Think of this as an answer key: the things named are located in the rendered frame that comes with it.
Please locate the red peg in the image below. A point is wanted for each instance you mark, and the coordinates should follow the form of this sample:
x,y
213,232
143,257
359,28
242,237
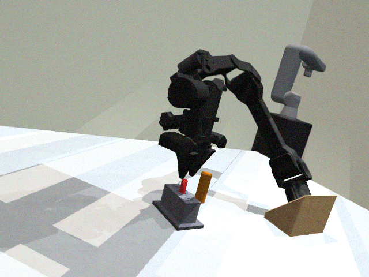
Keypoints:
x,y
183,186

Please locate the orange cylinder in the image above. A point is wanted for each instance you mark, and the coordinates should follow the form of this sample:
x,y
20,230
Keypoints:
x,y
203,186

